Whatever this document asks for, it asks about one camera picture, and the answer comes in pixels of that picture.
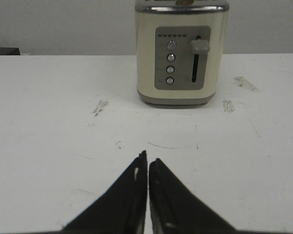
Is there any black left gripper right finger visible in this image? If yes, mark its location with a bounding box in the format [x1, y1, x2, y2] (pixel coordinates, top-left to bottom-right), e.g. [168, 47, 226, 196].
[149, 158, 237, 234]

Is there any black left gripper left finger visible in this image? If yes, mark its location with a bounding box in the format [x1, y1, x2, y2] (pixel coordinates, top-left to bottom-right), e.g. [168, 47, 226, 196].
[61, 151, 147, 234]

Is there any cream two-slot toaster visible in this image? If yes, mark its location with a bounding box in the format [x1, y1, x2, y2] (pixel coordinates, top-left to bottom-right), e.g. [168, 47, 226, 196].
[134, 0, 230, 106]

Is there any black box at left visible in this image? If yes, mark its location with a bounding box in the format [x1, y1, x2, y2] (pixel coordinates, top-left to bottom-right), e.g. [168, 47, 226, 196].
[0, 47, 21, 56]

